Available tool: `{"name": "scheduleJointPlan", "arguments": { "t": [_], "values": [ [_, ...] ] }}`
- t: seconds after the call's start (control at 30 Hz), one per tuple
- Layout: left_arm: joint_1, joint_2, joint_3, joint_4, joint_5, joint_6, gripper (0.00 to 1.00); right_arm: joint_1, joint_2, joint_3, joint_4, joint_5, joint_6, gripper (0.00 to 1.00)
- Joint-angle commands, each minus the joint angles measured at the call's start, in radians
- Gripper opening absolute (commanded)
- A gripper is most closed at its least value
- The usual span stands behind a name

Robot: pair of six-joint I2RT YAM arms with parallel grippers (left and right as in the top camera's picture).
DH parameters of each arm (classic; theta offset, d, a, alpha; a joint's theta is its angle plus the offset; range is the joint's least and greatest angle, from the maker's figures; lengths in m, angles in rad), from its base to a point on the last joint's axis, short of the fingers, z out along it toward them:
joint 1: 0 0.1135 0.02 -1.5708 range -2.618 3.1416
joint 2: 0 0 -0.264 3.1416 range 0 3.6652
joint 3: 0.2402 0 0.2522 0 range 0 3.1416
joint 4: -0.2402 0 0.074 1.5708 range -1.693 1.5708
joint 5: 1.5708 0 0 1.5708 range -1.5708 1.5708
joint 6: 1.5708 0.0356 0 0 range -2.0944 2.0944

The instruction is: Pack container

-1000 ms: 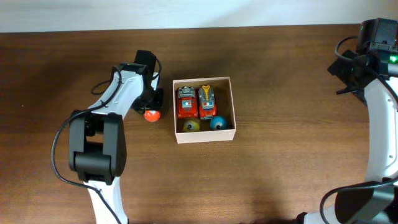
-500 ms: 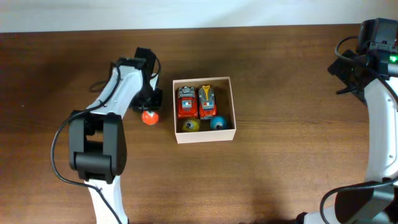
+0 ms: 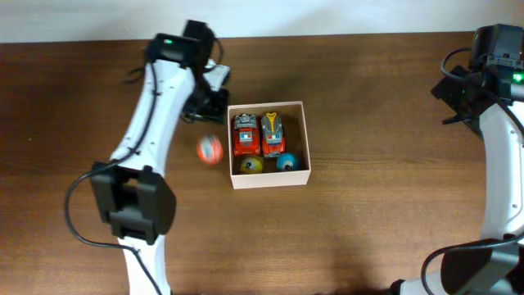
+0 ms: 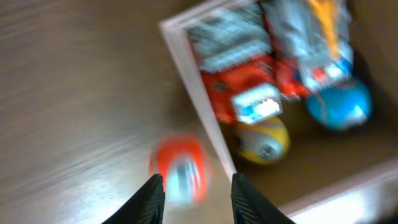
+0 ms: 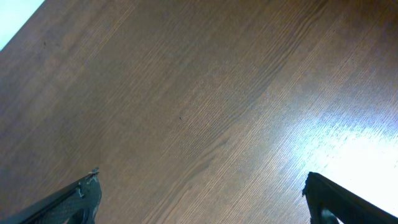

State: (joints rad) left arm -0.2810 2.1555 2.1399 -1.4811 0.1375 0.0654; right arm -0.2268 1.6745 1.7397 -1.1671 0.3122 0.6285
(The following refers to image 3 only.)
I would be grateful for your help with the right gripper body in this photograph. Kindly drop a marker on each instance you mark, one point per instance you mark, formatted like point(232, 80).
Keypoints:
point(453, 95)

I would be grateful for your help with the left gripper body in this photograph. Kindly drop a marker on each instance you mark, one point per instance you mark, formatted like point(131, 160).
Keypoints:
point(214, 105)

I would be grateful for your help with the orange toy ball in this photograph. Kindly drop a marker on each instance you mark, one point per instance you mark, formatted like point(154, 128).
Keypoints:
point(210, 149)

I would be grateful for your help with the red toy truck grey top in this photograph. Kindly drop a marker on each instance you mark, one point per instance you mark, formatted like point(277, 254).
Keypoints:
point(246, 135)

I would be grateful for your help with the yellow toy ball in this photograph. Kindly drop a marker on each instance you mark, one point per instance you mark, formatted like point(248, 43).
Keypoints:
point(252, 165)

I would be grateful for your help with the blue toy ball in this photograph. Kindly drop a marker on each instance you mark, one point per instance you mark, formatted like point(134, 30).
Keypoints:
point(288, 162)

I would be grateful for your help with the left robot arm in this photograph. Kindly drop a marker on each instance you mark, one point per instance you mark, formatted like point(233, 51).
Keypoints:
point(181, 83)

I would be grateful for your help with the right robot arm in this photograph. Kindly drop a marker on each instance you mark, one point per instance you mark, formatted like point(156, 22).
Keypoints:
point(494, 263)

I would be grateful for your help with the white cardboard box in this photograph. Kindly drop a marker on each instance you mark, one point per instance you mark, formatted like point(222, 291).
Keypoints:
point(295, 134)

